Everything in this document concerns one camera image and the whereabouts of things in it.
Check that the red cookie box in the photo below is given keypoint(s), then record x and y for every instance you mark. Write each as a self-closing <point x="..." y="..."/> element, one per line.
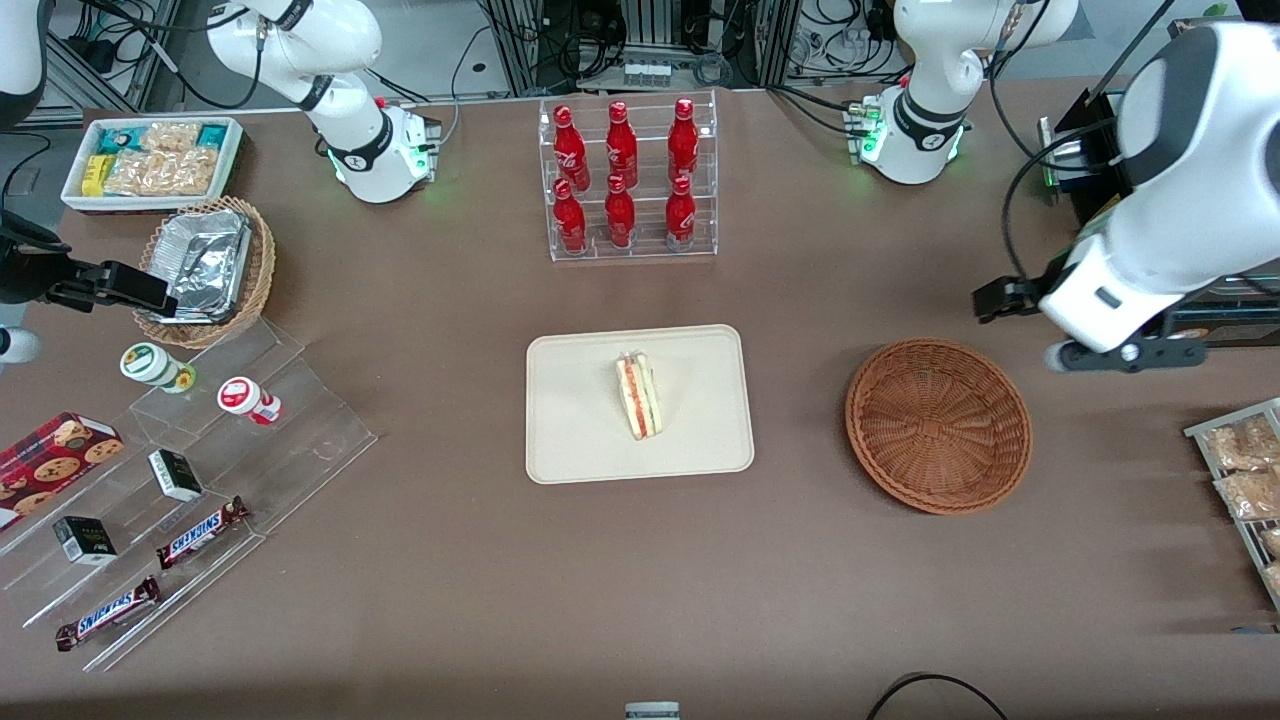
<point x="55" y="460"/>

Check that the clear rice cracker pack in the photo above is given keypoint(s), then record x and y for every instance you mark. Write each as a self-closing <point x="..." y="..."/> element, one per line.
<point x="160" y="173"/>
<point x="170" y="137"/>

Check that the grey device at table edge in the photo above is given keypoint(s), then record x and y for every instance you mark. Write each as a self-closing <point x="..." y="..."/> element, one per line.
<point x="652" y="712"/>

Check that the green cap yogurt bottle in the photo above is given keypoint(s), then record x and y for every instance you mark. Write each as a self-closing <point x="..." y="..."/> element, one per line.
<point x="150" y="364"/>

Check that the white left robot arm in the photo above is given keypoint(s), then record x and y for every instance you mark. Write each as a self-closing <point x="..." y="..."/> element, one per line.
<point x="1190" y="200"/>

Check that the white power strip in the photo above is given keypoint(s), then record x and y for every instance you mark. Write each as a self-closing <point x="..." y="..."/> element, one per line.
<point x="647" y="72"/>

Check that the small black box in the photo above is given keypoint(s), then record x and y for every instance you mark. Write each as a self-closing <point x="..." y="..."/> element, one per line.
<point x="176" y="475"/>
<point x="84" y="541"/>

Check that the beige plastic tray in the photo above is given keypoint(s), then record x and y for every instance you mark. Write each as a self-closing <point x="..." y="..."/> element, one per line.
<point x="570" y="430"/>

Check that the light wicker basket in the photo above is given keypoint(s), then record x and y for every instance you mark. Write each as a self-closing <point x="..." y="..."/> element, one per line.
<point x="262" y="270"/>

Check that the aluminium frame rack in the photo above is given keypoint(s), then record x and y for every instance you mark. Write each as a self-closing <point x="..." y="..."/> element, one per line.
<point x="520" y="45"/>

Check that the aluminium foil tray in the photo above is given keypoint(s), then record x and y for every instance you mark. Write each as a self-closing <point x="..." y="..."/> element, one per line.
<point x="200" y="265"/>

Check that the triangular sandwich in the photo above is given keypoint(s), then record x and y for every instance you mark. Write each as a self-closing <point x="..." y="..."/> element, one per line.
<point x="640" y="400"/>

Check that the clear acrylic step display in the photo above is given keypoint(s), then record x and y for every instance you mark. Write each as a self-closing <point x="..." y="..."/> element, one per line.
<point x="300" y="450"/>

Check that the white plastic snack bin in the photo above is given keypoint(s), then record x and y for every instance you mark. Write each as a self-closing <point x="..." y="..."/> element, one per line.
<point x="235" y="160"/>

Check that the red cap yogurt bottle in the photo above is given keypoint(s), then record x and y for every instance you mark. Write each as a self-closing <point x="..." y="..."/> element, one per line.
<point x="242" y="397"/>

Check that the teal snack pack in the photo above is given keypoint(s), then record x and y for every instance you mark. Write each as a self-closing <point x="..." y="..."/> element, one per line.
<point x="116" y="140"/>
<point x="212" y="135"/>

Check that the clear acrylic bottle rack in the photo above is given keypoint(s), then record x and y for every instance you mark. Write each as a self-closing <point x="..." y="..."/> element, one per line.
<point x="650" y="250"/>

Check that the clear cracker snack bag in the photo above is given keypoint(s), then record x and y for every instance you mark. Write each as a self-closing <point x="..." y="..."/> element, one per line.
<point x="1245" y="445"/>
<point x="1272" y="542"/>
<point x="1252" y="495"/>
<point x="1274" y="580"/>

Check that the red cola bottle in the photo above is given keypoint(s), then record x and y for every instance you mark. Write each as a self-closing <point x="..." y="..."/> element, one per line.
<point x="621" y="148"/>
<point x="684" y="145"/>
<point x="681" y="216"/>
<point x="570" y="150"/>
<point x="620" y="218"/>
<point x="570" y="222"/>

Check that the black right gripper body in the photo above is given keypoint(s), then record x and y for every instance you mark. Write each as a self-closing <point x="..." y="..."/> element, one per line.
<point x="28" y="278"/>

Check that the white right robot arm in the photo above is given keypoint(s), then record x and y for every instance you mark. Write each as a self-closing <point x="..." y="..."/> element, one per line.
<point x="350" y="40"/>

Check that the black food warmer machine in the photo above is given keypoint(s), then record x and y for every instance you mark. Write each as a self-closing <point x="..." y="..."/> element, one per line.
<point x="1090" y="200"/>

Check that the snickers chocolate bar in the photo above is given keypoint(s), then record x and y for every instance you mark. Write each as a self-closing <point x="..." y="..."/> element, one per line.
<point x="108" y="613"/>
<point x="200" y="534"/>

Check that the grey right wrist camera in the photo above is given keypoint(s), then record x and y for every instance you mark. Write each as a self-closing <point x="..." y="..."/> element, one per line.
<point x="15" y="345"/>

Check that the yellow snack pack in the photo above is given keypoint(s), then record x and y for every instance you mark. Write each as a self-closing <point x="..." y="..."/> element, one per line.
<point x="95" y="176"/>

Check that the tray of wrapped pastries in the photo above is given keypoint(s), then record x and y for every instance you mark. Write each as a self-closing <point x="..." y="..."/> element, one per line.
<point x="1250" y="540"/>

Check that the brown wicker basket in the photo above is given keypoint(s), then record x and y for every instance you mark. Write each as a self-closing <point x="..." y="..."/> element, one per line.
<point x="940" y="430"/>

